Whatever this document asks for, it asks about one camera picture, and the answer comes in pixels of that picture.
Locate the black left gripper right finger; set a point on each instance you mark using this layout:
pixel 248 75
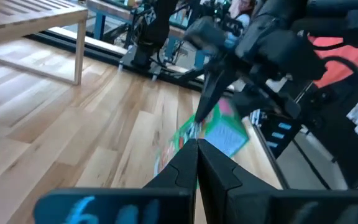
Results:
pixel 225 189

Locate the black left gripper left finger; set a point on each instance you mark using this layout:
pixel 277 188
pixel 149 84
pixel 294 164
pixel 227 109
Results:
pixel 179 177

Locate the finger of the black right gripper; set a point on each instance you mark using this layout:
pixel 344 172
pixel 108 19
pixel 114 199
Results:
pixel 214 88
pixel 266 104

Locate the green Apple Jacks box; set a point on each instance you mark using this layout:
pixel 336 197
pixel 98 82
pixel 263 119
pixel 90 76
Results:
pixel 225 140

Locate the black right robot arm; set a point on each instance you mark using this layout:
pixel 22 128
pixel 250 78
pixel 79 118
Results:
pixel 158 25

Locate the wooden slatted shelf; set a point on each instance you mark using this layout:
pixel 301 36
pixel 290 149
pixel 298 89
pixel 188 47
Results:
pixel 26 21

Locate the black control box blue lights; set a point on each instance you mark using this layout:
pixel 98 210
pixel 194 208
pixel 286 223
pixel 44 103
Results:
pixel 291 137

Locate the person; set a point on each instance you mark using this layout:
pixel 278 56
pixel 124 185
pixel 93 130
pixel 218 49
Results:
pixel 244 21

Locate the blue metal stand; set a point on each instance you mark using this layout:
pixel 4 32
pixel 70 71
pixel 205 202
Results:
pixel 99 28

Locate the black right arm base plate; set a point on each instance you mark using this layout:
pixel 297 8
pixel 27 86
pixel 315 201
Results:
pixel 141 63

